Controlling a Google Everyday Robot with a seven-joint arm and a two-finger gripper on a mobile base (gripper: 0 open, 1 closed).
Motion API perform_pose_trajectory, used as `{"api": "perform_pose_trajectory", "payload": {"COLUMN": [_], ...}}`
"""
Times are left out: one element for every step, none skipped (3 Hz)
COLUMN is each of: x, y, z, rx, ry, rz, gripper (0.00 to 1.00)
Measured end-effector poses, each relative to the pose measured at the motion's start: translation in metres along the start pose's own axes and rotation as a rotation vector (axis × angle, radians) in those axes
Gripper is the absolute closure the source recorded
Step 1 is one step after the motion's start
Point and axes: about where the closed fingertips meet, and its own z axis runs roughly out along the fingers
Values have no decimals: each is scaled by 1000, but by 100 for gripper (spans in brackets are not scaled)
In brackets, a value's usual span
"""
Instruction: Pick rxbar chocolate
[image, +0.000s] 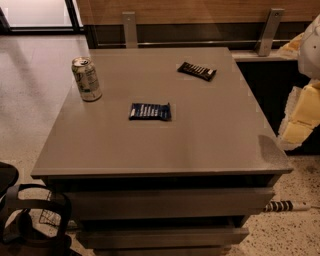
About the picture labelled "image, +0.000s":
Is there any grey drawer cabinet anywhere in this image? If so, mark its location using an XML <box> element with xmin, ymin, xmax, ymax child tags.
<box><xmin>33</xmin><ymin>48</ymin><xmax>290</xmax><ymax>256</ymax></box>

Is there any left metal bracket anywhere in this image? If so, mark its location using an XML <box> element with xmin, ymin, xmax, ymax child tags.
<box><xmin>122</xmin><ymin>11</ymin><xmax>138</xmax><ymax>48</ymax></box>

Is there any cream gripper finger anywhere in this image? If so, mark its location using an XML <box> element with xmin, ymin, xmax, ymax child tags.
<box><xmin>277</xmin><ymin>33</ymin><xmax>304</xmax><ymax>59</ymax></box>
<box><xmin>277</xmin><ymin>79</ymin><xmax>320</xmax><ymax>150</ymax></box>

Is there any black white striped tube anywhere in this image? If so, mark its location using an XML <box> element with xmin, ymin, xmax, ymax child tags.
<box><xmin>264</xmin><ymin>200</ymin><xmax>311</xmax><ymax>212</ymax></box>

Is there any black bag with straps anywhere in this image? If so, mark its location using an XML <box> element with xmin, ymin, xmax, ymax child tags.
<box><xmin>0</xmin><ymin>184</ymin><xmax>82</xmax><ymax>256</ymax></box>

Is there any white green soda can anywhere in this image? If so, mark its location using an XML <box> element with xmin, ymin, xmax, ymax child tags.
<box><xmin>71</xmin><ymin>57</ymin><xmax>102</xmax><ymax>102</ymax></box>

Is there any blue rxbar wrapper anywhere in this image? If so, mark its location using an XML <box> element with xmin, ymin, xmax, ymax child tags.
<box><xmin>129</xmin><ymin>103</ymin><xmax>172</xmax><ymax>121</ymax></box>

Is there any lower grey drawer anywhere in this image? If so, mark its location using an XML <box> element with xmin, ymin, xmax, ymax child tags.
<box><xmin>77</xmin><ymin>227</ymin><xmax>249</xmax><ymax>249</ymax></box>

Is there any black wire basket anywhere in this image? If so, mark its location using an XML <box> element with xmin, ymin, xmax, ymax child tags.
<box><xmin>39</xmin><ymin>192</ymin><xmax>61</xmax><ymax>228</ymax></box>

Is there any upper grey drawer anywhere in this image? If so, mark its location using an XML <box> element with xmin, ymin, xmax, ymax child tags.
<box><xmin>66</xmin><ymin>187</ymin><xmax>274</xmax><ymax>220</ymax></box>

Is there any metal bracket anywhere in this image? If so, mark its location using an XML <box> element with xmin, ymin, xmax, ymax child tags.
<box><xmin>122</xmin><ymin>11</ymin><xmax>138</xmax><ymax>48</ymax></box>
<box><xmin>255</xmin><ymin>8</ymin><xmax>284</xmax><ymax>57</ymax></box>

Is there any grey drawer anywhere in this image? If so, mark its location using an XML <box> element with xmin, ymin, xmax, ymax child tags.
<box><xmin>66</xmin><ymin>187</ymin><xmax>274</xmax><ymax>220</ymax></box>
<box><xmin>77</xmin><ymin>227</ymin><xmax>249</xmax><ymax>249</ymax></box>

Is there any right metal bracket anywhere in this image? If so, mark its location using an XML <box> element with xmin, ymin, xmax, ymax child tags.
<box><xmin>255</xmin><ymin>8</ymin><xmax>284</xmax><ymax>57</ymax></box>

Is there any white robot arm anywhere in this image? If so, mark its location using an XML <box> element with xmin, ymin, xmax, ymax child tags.
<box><xmin>277</xmin><ymin>15</ymin><xmax>320</xmax><ymax>151</ymax></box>

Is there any black chair edge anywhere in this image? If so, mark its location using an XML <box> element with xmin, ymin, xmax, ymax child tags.
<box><xmin>0</xmin><ymin>162</ymin><xmax>19</xmax><ymax>197</ymax></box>

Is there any black chocolate rxbar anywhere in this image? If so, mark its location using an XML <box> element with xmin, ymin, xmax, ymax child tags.
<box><xmin>177</xmin><ymin>62</ymin><xmax>216</xmax><ymax>82</ymax></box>

